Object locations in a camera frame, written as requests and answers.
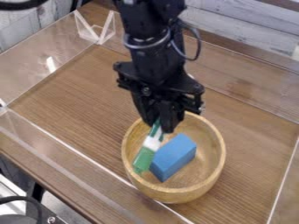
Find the green and white marker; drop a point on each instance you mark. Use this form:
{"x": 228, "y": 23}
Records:
{"x": 150, "y": 147}

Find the black table frame bracket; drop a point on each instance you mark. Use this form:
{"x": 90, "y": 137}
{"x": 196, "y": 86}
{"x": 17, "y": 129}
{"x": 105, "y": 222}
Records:
{"x": 40, "y": 211}

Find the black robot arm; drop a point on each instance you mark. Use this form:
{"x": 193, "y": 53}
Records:
{"x": 153, "y": 23}

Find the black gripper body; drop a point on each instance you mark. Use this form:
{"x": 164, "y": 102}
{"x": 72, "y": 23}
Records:
{"x": 156, "y": 73}

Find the blue rectangular block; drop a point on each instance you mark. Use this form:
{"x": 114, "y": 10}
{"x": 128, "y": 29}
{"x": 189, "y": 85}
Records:
{"x": 173, "y": 156}

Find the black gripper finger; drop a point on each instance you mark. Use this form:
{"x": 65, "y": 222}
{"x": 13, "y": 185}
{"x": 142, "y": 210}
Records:
{"x": 172, "y": 113}
{"x": 146, "y": 107}

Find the clear acrylic tray wall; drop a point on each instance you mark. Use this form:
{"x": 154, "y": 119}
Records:
{"x": 69, "y": 114}

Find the brown wooden bowl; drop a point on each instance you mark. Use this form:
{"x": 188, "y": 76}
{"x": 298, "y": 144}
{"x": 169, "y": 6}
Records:
{"x": 198, "y": 176}

